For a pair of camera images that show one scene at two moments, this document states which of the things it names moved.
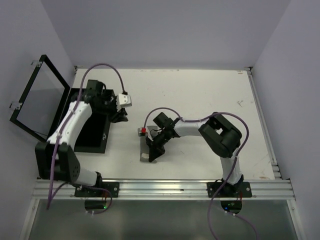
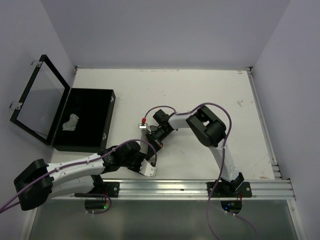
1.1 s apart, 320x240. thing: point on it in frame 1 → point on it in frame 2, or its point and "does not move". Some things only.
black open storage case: (46, 99) does not move
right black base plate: (242, 189) does not move
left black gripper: (118, 116) → (141, 156)
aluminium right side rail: (271, 153) does not move
